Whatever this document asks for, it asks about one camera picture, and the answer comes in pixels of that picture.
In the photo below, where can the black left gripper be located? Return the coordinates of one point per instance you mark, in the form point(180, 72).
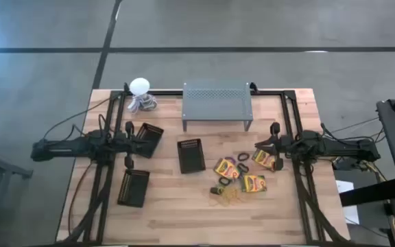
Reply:
point(129, 145)

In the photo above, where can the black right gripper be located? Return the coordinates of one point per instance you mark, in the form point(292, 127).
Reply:
point(283, 145)

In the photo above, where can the black mesh plastic basket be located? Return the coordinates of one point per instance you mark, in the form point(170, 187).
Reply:
point(191, 158)
point(153, 137)
point(134, 188)

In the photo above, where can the yellow crayon box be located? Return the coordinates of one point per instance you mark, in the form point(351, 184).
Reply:
point(262, 160)
point(254, 184)
point(225, 168)

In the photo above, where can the black spiral coil band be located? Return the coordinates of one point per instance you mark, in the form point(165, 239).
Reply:
point(220, 181)
point(247, 168)
point(238, 157)

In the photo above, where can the purple spiral coil band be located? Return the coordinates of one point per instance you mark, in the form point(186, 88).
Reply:
point(232, 158)

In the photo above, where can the yellow rubber bands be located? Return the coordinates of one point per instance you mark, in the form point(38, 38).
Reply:
point(231, 196)

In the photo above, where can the black binder clip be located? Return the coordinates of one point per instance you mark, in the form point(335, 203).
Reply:
point(214, 190)

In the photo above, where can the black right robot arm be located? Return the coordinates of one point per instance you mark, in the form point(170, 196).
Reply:
point(341, 147)

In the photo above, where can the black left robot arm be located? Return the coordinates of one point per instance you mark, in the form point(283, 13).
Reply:
point(63, 149)

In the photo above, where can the white mushroom table lamp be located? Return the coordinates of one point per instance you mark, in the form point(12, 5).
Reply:
point(139, 85)

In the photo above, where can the grey metal shelf riser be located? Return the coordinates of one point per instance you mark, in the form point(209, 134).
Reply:
point(218, 109)

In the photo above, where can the white paper sheet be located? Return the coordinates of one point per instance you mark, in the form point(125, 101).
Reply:
point(350, 212)

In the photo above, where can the black stand bar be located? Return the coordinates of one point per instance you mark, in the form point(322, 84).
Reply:
point(369, 193)

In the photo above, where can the black aluminium table frame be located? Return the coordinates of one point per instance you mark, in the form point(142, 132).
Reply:
point(166, 92)

